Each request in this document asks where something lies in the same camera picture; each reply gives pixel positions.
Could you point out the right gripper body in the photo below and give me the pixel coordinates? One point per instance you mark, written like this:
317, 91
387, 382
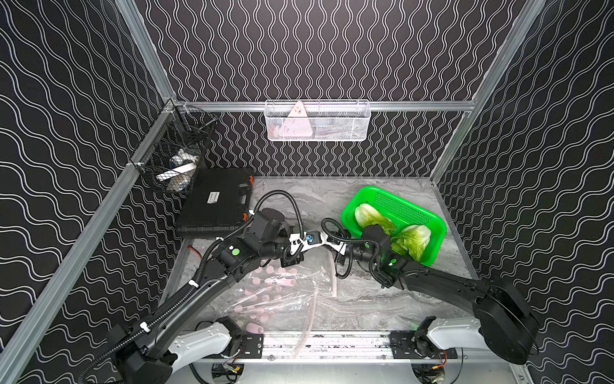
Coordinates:
355, 251

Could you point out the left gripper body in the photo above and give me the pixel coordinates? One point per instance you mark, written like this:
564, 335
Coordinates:
292, 259

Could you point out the chinese cabbage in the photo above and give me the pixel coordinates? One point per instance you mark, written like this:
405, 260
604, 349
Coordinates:
412, 241
366, 215

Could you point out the zip-top bag with cabbage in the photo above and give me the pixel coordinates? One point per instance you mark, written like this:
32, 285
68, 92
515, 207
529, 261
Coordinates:
272, 285
235, 295
286, 329

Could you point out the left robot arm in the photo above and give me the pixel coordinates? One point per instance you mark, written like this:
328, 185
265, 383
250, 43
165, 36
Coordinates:
141, 353

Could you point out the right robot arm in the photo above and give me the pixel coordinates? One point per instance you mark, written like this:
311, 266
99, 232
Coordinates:
502, 321

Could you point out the green perforated plastic basket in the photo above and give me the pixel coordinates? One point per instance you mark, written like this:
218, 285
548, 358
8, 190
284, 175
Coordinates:
402, 213

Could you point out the black tool case orange latches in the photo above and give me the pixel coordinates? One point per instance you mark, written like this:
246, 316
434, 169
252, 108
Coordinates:
218, 203

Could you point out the pink triangular card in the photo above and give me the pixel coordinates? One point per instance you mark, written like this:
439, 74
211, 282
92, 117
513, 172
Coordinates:
297, 124

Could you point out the white items in black basket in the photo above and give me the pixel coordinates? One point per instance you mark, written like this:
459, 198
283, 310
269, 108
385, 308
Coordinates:
182, 167

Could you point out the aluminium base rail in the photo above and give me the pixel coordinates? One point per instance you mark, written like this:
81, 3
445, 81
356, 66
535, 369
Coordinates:
349, 347

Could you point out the white wire wall basket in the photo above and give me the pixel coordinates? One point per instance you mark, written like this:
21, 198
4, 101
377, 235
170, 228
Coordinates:
332, 120

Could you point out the black wire wall basket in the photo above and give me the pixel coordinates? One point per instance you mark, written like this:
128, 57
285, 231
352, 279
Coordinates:
179, 126

